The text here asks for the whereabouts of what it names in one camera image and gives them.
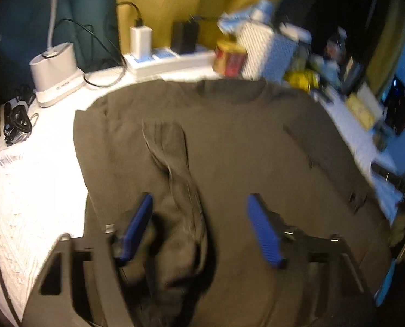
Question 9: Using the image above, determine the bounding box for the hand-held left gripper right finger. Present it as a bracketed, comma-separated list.
[246, 193, 383, 327]

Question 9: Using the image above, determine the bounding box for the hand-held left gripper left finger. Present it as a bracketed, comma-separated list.
[22, 192, 155, 327]

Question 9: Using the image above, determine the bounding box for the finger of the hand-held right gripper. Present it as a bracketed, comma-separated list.
[375, 258, 398, 307]
[371, 163, 405, 200]

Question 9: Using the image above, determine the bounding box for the dark olive sweatshirt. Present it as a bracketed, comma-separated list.
[72, 78, 394, 327]

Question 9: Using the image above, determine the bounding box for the yellow tissue box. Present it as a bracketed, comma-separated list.
[345, 83, 385, 132]

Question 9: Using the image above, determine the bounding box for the white textured tablecloth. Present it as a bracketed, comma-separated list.
[0, 65, 405, 321]

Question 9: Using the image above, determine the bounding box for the yellow snack packet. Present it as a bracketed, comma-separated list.
[286, 70, 320, 91]

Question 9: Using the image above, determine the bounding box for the white power strip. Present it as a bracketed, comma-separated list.
[122, 46, 218, 75]

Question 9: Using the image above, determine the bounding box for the red candle jar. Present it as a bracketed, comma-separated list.
[213, 39, 247, 77]

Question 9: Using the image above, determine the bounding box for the white desk lamp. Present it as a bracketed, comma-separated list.
[29, 0, 87, 108]

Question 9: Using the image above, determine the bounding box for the white perforated basket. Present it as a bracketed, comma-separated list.
[237, 22, 300, 84]

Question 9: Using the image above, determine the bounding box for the white charger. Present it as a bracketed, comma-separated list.
[130, 25, 153, 60]

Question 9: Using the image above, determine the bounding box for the dark glass window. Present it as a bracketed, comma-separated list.
[291, 0, 387, 58]

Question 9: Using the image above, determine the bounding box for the black charger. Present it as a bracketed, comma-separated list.
[172, 20, 199, 54]

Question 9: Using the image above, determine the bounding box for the crumpled white tissue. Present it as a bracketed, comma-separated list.
[218, 0, 274, 35]

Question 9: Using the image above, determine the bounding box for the teal curtain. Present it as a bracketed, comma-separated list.
[0, 0, 118, 103]

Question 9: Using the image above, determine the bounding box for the black cable bundle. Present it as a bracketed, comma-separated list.
[3, 85, 40, 147]

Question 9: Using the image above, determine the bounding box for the black lamp cable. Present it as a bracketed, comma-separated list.
[54, 19, 128, 89]

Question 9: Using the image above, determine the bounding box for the black charger cable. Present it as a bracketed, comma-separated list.
[116, 2, 143, 28]

